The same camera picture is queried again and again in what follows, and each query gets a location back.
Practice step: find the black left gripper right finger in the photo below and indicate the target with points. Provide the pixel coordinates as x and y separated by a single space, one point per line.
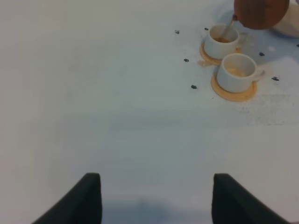
233 204

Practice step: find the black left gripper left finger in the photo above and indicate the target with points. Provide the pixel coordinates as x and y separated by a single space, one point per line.
81 205

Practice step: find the brown clay teapot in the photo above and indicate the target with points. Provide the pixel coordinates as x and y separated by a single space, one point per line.
260 14

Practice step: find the beige round teapot saucer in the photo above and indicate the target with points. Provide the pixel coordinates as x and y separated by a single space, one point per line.
289 25

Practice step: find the near orange round coaster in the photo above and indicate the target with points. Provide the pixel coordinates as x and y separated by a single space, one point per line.
234 97

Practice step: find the orange round coaster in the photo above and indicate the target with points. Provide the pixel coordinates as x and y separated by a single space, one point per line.
206 59
234 97

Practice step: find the near white teacup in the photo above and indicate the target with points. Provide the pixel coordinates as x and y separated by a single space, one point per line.
237 73

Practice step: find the white teacup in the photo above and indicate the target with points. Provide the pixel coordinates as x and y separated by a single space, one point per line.
237 73
218 47

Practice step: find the far orange round coaster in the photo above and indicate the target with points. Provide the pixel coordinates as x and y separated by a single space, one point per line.
206 59

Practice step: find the far white teacup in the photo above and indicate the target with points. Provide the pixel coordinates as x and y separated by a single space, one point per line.
218 47

